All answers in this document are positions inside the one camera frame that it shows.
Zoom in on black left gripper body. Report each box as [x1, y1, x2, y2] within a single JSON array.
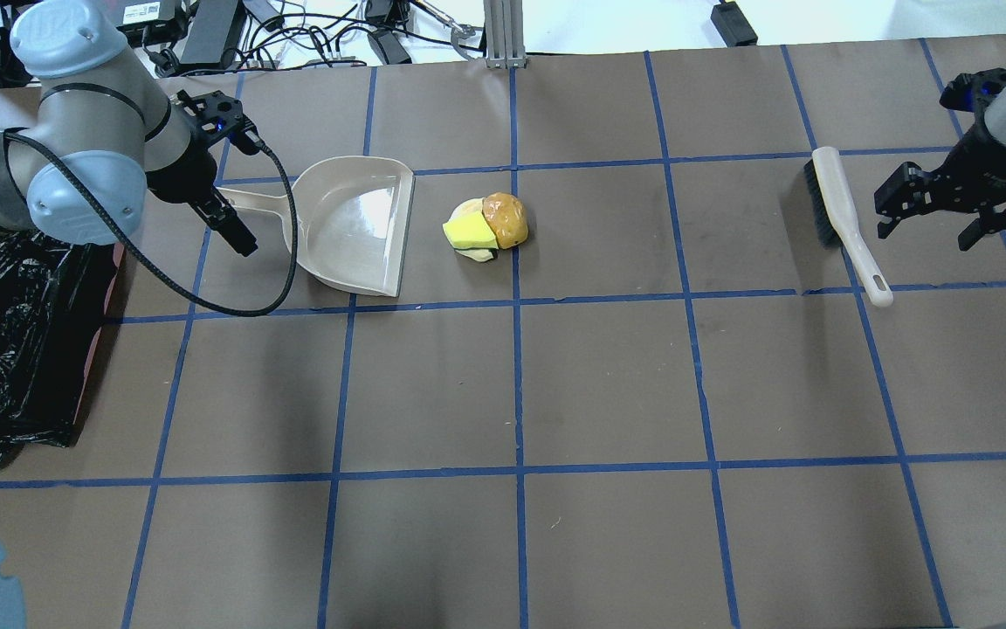
[[147, 122, 224, 211]]

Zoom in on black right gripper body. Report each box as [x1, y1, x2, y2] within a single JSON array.
[[931, 122, 1006, 215]]

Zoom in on beige hand brush black bristles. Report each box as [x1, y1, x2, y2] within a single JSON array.
[[803, 147, 893, 308]]

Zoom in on beige plastic dustpan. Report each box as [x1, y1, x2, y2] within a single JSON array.
[[220, 156, 415, 298]]

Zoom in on yellow sponge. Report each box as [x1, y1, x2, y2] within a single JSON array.
[[442, 212, 499, 251]]

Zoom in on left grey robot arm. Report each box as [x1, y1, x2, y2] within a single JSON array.
[[0, 1, 257, 256]]

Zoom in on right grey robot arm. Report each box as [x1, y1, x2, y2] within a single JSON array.
[[873, 67, 1006, 252]]

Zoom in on bin with black bag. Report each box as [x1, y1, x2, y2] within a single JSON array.
[[0, 232, 117, 467]]

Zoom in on black power adapter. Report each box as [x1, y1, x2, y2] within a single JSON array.
[[710, 1, 758, 47]]

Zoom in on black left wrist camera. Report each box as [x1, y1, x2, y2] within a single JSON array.
[[171, 89, 265, 156]]

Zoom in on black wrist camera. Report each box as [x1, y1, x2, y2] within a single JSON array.
[[171, 89, 265, 156], [939, 67, 1006, 113]]

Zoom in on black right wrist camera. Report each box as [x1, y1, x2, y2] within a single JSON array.
[[939, 67, 1006, 113]]

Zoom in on aluminium frame post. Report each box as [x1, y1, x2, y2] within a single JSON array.
[[483, 0, 528, 69]]

